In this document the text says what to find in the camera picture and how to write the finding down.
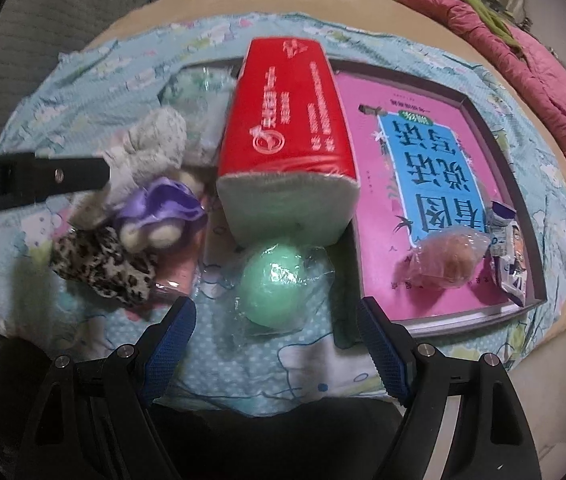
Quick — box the orange toy in plastic bag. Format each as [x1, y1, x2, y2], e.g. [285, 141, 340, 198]
[405, 225, 494, 291]

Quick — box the pink book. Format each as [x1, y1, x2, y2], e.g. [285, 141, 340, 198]
[335, 71, 526, 323]

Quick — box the plush bear purple dress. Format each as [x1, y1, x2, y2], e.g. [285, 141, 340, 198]
[70, 167, 208, 253]

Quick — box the pink flat packet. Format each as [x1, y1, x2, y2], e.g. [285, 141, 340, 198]
[148, 255, 204, 306]

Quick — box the green ball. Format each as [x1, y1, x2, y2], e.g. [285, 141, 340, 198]
[203, 242, 331, 338]

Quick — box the blue white snack packet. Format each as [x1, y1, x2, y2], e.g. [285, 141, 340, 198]
[485, 200, 531, 308]

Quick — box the green cloth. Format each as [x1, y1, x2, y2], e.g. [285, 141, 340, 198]
[450, 0, 526, 56]

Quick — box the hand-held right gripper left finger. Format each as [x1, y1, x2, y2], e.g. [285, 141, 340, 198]
[15, 296, 198, 480]

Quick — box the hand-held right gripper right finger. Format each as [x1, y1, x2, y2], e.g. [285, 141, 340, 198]
[357, 296, 546, 480]

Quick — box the leopard print cloth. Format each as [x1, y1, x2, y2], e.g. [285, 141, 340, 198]
[50, 225, 161, 306]

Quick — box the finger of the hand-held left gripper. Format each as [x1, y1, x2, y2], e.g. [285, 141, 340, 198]
[12, 152, 113, 202]

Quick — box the clear pocket tissue pack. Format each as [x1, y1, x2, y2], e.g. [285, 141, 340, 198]
[158, 62, 238, 168]

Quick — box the dark shallow box tray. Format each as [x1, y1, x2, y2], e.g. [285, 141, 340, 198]
[330, 56, 548, 348]

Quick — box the light blue printed blanket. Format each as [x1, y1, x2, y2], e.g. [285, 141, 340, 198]
[0, 12, 566, 418]

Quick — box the red tissue pack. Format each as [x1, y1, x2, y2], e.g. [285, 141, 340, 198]
[215, 37, 361, 247]

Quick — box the pink quilt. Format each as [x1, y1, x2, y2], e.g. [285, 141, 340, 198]
[395, 0, 566, 211]

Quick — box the beige bed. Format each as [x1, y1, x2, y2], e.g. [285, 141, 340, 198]
[0, 0, 566, 376]

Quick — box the grey quilted cushion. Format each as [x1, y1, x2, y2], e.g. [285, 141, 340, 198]
[0, 0, 204, 161]

